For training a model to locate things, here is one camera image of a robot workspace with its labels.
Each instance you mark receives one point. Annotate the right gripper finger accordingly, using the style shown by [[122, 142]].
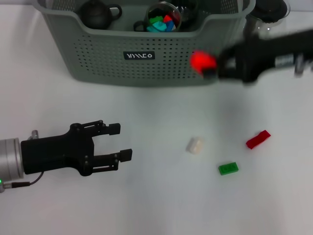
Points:
[[228, 55], [220, 75]]

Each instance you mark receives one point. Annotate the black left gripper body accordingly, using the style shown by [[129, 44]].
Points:
[[56, 154]]

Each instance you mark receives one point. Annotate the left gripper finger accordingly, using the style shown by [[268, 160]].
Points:
[[126, 155], [114, 129]]

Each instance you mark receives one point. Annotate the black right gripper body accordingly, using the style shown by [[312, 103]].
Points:
[[264, 54]]

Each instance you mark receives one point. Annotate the orange-red long toy brick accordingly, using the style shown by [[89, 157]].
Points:
[[201, 61]]

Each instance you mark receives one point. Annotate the glass teacup black sleeve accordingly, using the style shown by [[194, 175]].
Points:
[[189, 9], [177, 12]]

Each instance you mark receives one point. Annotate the blue square toy brick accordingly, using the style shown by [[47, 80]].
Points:
[[171, 26]]

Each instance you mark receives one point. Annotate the small red sloped brick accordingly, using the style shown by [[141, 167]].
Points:
[[168, 18]]

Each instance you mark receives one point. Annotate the teal square toy brick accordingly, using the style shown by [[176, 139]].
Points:
[[156, 26]]

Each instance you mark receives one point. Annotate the green toy brick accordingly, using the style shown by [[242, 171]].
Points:
[[156, 19], [228, 169]]

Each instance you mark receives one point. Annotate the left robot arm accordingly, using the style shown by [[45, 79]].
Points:
[[9, 159]]

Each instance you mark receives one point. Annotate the grey-green perforated storage bin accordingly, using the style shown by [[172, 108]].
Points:
[[146, 71]]

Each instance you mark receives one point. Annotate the glass carafe black lid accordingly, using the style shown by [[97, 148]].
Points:
[[271, 9]]

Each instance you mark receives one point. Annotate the translucent white toy brick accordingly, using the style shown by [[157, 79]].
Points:
[[194, 145]]

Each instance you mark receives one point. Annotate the dark red toy brick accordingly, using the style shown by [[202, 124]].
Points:
[[258, 139]]

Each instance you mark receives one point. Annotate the black clay teapot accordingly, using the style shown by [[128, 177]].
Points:
[[94, 16]]

